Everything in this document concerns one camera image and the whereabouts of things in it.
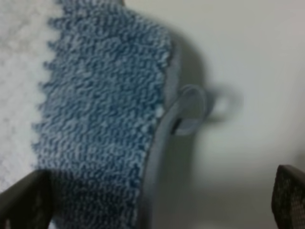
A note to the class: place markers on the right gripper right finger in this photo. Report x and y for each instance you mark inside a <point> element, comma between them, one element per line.
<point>288,198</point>

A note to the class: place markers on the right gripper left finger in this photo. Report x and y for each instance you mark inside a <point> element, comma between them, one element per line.
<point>27,204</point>

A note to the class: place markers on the blue white striped towel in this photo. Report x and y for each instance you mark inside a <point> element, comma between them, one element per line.
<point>89,92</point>

